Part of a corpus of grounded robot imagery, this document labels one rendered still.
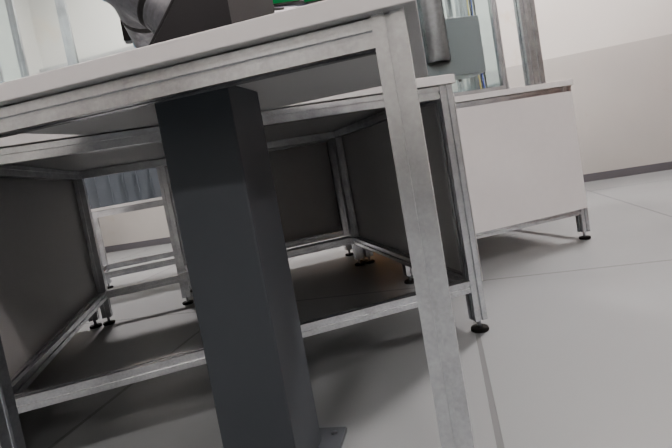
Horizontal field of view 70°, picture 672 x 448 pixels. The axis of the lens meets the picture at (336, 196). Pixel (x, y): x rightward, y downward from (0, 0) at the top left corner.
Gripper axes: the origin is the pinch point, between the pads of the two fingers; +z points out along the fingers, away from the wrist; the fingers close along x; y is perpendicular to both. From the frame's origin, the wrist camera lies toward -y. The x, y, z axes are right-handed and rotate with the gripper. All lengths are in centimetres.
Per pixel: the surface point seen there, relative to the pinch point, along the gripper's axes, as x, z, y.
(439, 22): 51, 77, -38
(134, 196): -153, 169, -3
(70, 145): -73, -13, 63
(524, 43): 95, 92, -30
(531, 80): 97, 100, -12
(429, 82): 28, 10, 41
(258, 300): -20, -27, 111
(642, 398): 61, 4, 137
